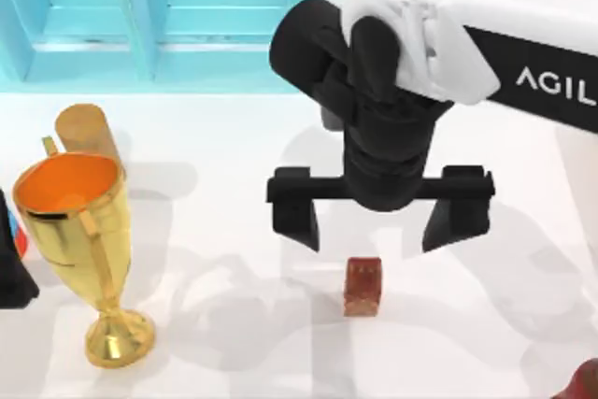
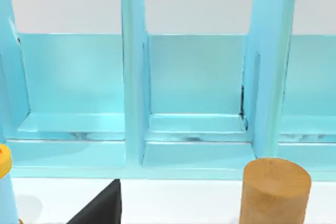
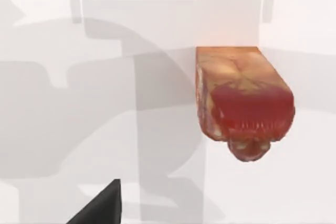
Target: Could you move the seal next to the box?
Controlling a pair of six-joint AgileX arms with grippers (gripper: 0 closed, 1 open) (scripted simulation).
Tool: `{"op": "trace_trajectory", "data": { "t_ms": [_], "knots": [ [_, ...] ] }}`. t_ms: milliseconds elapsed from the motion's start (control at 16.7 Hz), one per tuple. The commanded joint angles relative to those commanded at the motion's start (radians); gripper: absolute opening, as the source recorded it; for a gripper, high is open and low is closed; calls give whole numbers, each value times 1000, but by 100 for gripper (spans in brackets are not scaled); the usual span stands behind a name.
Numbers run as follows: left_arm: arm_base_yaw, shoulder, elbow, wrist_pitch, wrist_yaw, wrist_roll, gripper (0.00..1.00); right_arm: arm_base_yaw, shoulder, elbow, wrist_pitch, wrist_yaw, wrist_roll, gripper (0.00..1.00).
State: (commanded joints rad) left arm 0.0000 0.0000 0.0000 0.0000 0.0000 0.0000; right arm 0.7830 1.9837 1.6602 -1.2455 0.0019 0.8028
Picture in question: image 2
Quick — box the light blue rack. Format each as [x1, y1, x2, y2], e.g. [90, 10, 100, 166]
[0, 0, 336, 180]

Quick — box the wooden cylinder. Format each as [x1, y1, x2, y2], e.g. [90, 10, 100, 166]
[239, 156, 312, 224]

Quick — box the light blue bottle yellow cap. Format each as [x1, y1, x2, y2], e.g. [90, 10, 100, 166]
[0, 143, 25, 224]

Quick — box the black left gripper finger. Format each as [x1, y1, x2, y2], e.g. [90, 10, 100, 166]
[65, 178, 123, 224]

